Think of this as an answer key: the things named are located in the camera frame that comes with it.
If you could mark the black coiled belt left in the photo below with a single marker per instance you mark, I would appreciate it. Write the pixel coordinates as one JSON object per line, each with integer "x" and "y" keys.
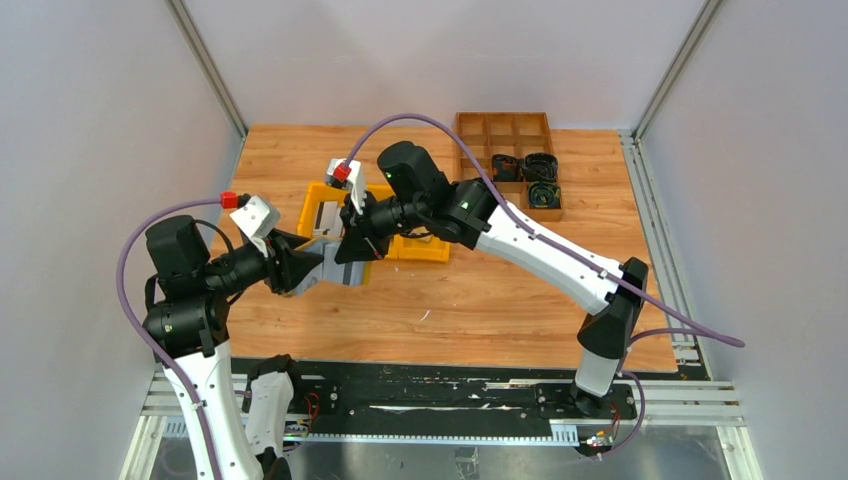
{"x": 506, "y": 168}

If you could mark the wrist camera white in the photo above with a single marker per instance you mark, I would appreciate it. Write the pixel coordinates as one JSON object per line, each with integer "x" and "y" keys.
{"x": 256, "y": 219}
{"x": 346, "y": 174}

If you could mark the yellow bin left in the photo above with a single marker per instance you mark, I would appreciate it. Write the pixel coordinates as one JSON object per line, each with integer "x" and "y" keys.
{"x": 316, "y": 193}

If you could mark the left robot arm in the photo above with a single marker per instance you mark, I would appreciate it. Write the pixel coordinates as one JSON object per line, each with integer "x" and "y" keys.
{"x": 188, "y": 303}

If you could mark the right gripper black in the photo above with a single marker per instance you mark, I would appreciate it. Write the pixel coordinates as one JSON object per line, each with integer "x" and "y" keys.
{"x": 354, "y": 225}

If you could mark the yellow bin right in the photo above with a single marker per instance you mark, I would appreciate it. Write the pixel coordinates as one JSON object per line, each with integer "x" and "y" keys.
{"x": 419, "y": 245}

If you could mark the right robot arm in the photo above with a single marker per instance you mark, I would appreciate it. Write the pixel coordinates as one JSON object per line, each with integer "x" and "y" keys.
{"x": 470, "y": 214}

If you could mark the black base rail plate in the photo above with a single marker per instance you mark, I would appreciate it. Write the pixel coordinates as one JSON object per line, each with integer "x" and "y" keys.
{"x": 384, "y": 399}

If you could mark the black coiled belt right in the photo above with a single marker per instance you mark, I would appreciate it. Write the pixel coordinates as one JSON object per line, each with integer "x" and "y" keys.
{"x": 539, "y": 166}

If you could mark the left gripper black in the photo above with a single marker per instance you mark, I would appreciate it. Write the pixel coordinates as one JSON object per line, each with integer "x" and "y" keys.
{"x": 279, "y": 263}

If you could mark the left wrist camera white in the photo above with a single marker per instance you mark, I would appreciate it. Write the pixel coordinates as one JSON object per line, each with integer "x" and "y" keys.
{"x": 256, "y": 219}

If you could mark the yellow leather card holder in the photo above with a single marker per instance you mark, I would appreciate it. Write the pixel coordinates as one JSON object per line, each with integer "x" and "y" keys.
{"x": 352, "y": 274}

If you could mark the yellow bin middle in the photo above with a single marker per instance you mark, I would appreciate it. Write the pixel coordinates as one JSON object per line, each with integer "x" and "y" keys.
{"x": 378, "y": 195}

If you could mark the black green coiled belt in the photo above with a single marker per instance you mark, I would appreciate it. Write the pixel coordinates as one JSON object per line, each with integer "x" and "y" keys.
{"x": 544, "y": 195}

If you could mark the brown wooden compartment tray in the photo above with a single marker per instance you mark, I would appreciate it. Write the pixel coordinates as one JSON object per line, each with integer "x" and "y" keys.
{"x": 515, "y": 134}

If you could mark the yellow bin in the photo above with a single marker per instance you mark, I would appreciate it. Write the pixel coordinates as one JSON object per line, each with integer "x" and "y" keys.
{"x": 378, "y": 195}
{"x": 419, "y": 245}
{"x": 316, "y": 193}

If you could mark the silver cards in bin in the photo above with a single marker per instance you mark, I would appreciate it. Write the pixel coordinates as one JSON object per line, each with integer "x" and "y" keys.
{"x": 327, "y": 220}

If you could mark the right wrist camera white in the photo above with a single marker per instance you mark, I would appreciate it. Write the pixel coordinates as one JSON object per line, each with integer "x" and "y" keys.
{"x": 346, "y": 174}

